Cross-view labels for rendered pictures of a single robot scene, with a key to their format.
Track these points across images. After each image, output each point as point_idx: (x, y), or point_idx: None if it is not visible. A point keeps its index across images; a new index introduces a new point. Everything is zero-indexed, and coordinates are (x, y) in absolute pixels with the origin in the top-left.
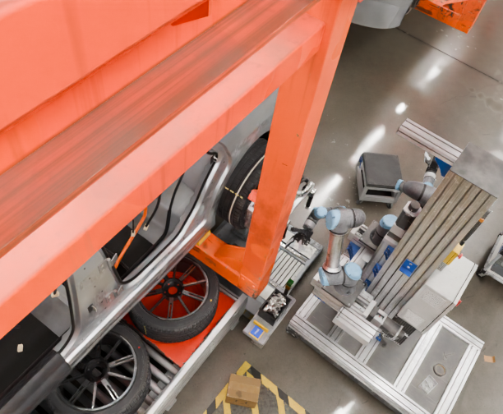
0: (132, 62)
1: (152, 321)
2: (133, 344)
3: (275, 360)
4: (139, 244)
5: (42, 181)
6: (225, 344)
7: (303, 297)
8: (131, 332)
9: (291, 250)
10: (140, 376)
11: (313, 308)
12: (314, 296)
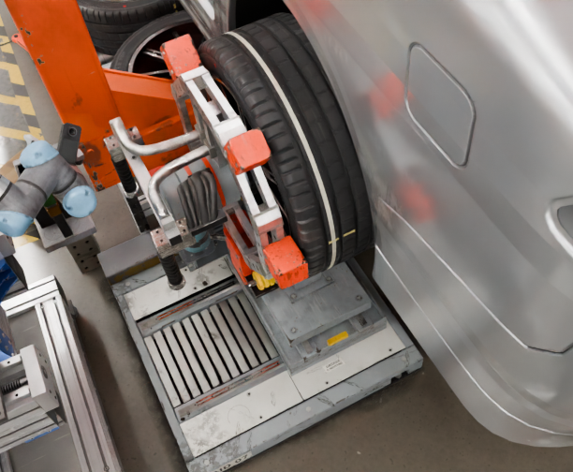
0: None
1: (152, 26)
2: (133, 1)
3: (41, 270)
4: None
5: None
6: (120, 206)
7: (114, 377)
8: (153, 3)
9: (221, 390)
10: (82, 1)
11: (44, 331)
12: (66, 346)
